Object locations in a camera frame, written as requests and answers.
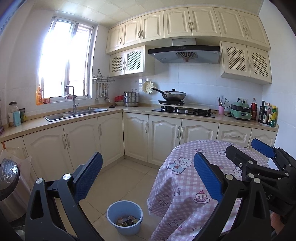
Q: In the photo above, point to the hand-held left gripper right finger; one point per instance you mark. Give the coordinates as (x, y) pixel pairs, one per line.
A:
(208, 178)

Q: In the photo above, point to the small cream lattice cabinet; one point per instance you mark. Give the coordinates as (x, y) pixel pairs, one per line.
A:
(133, 60)

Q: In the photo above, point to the black glass gas hob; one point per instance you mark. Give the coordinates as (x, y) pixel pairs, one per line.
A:
(185, 113)

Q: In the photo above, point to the grey range hood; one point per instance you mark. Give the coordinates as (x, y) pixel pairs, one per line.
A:
(203, 56)

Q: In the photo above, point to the black burner trivet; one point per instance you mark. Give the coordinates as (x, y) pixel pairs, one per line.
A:
(171, 102)

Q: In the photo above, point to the orange detergent bottle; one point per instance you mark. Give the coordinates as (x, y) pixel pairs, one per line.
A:
(39, 97)

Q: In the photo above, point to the clear plastic jar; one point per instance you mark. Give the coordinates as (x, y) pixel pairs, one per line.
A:
(12, 107)

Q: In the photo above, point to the red bowl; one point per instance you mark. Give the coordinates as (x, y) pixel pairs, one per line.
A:
(119, 98)

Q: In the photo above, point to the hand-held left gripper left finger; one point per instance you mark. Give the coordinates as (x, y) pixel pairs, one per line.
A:
(89, 176)

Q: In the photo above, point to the white framed window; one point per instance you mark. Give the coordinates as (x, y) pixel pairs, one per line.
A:
(64, 58)

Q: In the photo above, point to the pink utensil cup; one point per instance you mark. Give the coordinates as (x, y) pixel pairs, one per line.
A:
(221, 110)

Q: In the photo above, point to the hanging metal spoon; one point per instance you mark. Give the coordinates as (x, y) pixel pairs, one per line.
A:
(107, 100)

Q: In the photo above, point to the cream upper wall cabinets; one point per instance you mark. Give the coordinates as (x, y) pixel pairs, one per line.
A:
(178, 22)

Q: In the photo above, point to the green electric cooker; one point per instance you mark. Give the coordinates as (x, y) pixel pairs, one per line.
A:
(240, 113)

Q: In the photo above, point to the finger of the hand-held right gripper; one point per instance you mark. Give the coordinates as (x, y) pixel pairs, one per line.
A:
(245, 160)
(262, 148)

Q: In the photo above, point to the stainless steamer pot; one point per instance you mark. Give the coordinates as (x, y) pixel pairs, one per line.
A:
(131, 99)

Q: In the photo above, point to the gold snack wrapper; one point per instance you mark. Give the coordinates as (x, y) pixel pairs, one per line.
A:
(126, 223)

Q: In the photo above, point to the cream lower kitchen cabinets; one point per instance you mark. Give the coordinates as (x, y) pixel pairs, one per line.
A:
(138, 136)

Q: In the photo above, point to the dark glass bottle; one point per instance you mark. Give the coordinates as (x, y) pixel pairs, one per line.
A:
(261, 113)

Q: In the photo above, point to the small red jar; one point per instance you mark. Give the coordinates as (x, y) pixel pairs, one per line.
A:
(46, 100)

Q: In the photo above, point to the white orange-print plastic bag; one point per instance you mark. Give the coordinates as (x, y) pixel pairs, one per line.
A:
(132, 218)

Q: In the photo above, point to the hanging metal ladle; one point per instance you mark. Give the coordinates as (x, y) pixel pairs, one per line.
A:
(100, 94)

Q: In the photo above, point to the cream round strainer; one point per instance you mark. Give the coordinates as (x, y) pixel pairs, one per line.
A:
(146, 85)

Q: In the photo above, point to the metal utensil rail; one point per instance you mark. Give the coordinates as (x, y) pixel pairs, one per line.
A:
(104, 79)

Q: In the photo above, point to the white wall socket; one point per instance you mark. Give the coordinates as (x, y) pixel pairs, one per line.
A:
(244, 100)

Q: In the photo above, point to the hanging translucent plastic bag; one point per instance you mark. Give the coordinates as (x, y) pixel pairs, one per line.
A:
(20, 160)

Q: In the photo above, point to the small pale sauce bottle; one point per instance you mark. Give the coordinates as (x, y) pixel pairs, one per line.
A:
(269, 117)

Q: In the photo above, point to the steel kitchen faucet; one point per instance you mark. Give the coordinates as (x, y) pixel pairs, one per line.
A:
(74, 104)

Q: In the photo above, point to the black wok with lid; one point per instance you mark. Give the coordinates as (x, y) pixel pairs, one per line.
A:
(173, 95)

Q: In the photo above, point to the wide cream lattice cabinet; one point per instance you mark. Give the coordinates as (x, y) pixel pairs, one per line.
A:
(235, 58)

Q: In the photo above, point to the stainless appliance black panel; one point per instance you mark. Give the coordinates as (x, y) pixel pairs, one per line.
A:
(13, 199)

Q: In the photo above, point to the pink cloth on faucet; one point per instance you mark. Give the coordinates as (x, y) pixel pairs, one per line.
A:
(69, 96)

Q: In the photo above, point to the dark sauce bottle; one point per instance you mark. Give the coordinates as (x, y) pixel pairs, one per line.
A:
(266, 115)

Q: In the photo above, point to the bundle of chopsticks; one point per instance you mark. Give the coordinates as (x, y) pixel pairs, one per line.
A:
(220, 102)

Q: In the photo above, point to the stainless steel sink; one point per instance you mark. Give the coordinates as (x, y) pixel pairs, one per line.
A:
(87, 112)

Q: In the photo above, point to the pink checked tablecloth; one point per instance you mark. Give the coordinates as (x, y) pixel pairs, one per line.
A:
(180, 190)

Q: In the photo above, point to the green plastic bottle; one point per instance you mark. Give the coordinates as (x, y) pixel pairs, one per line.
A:
(273, 118)

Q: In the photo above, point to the blue plastic bin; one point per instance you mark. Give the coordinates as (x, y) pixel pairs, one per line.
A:
(124, 229)

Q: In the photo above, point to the hanging metal spatula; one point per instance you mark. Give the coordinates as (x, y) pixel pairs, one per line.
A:
(97, 100)

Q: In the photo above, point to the teal box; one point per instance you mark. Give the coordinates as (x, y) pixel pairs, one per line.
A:
(17, 118)

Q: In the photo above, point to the person's right hand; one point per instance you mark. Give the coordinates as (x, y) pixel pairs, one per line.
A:
(277, 223)

